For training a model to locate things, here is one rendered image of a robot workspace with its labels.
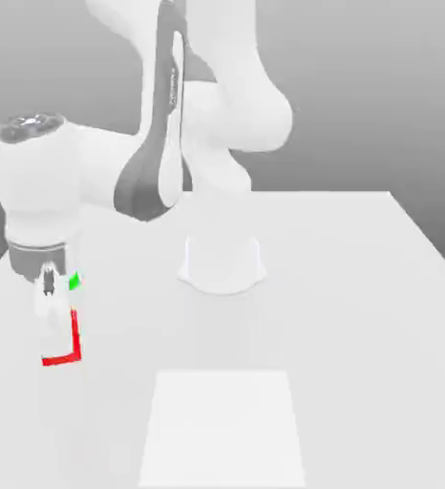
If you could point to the small red cube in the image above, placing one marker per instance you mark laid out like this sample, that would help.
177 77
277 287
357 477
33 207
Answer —
76 340

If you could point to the small green cube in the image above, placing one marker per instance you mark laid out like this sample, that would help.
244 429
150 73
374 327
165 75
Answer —
75 281

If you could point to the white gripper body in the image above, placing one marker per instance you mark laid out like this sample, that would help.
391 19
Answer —
57 328

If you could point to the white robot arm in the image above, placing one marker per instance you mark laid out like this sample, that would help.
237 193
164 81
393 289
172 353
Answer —
222 114

